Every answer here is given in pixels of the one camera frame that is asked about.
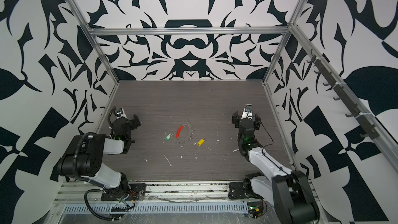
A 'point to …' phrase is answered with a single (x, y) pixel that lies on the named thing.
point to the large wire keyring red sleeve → (179, 130)
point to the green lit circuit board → (255, 209)
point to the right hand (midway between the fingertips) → (248, 112)
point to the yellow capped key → (200, 142)
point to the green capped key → (168, 137)
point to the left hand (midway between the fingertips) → (125, 114)
